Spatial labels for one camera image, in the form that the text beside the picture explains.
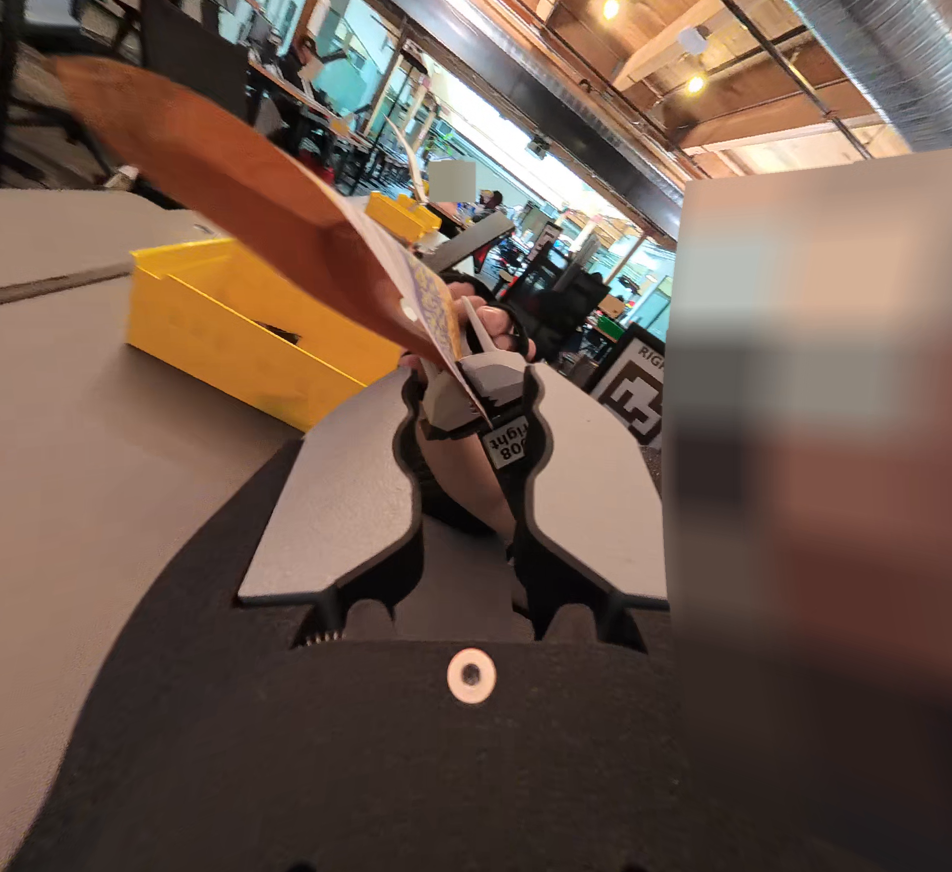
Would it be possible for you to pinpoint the black framed marker sign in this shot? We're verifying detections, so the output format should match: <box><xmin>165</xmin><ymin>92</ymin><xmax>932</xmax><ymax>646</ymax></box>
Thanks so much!
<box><xmin>584</xmin><ymin>321</ymin><xmax>668</xmax><ymax>450</ymax></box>

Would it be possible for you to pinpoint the silver ventilation duct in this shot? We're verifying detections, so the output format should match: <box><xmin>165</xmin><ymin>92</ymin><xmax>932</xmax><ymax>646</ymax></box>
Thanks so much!
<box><xmin>669</xmin><ymin>0</ymin><xmax>952</xmax><ymax>153</ymax></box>

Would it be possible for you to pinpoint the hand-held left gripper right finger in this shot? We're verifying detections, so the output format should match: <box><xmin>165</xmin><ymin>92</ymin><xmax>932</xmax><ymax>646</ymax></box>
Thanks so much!
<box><xmin>512</xmin><ymin>364</ymin><xmax>669</xmax><ymax>641</ymax></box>

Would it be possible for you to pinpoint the patterned origami paper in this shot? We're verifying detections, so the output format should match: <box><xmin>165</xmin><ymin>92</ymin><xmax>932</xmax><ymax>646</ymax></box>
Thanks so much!
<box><xmin>52</xmin><ymin>57</ymin><xmax>495</xmax><ymax>427</ymax></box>

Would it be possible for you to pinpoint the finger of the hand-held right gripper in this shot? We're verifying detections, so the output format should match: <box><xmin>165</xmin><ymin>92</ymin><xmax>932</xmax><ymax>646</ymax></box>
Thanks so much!
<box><xmin>422</xmin><ymin>363</ymin><xmax>484</xmax><ymax>440</ymax></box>
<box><xmin>463</xmin><ymin>351</ymin><xmax>531</xmax><ymax>408</ymax></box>

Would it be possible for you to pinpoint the dark slanted board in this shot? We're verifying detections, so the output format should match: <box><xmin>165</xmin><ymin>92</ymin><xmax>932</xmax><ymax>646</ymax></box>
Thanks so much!
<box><xmin>422</xmin><ymin>210</ymin><xmax>517</xmax><ymax>275</ymax></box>

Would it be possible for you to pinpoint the black high-back chair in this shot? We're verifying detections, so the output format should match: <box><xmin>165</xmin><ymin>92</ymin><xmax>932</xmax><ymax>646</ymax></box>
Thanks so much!
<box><xmin>137</xmin><ymin>0</ymin><xmax>250</xmax><ymax>123</ymax></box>

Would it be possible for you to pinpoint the yellow plastic bin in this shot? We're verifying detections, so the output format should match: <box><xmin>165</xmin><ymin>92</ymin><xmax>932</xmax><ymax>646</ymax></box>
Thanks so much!
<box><xmin>366</xmin><ymin>191</ymin><xmax>443</xmax><ymax>246</ymax></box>
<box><xmin>125</xmin><ymin>238</ymin><xmax>409</xmax><ymax>434</ymax></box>

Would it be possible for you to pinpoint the black ceiling pipe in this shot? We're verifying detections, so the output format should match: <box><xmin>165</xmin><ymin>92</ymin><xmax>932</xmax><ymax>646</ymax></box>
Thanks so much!
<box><xmin>654</xmin><ymin>0</ymin><xmax>873</xmax><ymax>160</ymax></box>

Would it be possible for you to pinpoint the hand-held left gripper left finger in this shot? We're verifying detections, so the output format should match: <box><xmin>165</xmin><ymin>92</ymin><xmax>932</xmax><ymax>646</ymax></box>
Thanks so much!
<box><xmin>237</xmin><ymin>366</ymin><xmax>427</xmax><ymax>623</ymax></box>

